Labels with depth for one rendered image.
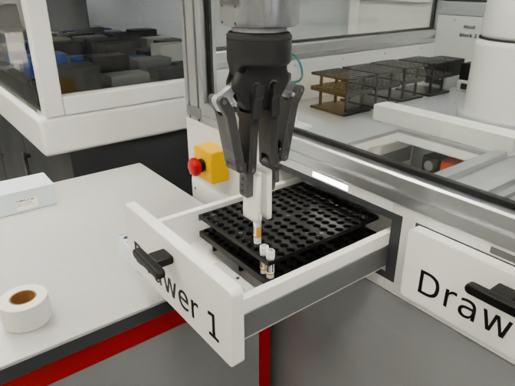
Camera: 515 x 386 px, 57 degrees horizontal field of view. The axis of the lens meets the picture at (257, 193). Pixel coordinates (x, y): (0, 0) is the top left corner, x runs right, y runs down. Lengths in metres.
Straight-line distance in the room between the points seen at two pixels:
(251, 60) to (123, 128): 0.95
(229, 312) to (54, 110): 0.95
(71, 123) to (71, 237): 0.44
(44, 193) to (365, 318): 0.76
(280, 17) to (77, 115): 0.95
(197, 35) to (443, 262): 0.67
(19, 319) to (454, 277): 0.61
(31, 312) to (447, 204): 0.61
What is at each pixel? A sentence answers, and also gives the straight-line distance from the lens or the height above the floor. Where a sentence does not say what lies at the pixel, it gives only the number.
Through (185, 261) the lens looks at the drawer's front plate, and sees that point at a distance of 0.61.
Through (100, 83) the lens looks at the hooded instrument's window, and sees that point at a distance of 1.43.
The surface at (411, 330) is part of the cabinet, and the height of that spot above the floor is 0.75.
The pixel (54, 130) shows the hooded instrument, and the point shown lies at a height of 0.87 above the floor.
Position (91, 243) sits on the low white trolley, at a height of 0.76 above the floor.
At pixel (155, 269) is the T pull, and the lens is 0.61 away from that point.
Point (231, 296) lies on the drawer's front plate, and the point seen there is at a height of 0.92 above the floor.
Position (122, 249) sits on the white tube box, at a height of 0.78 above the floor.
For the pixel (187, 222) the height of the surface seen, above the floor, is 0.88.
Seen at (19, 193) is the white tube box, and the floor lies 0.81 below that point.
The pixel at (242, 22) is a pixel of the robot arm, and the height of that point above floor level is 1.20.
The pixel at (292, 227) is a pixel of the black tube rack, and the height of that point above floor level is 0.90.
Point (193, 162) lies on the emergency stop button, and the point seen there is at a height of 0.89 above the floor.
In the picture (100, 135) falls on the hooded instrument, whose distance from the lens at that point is 1.44.
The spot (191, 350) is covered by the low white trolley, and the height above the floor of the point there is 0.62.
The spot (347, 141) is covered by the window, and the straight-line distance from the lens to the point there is 0.77.
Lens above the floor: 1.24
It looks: 24 degrees down
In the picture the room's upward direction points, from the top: straight up
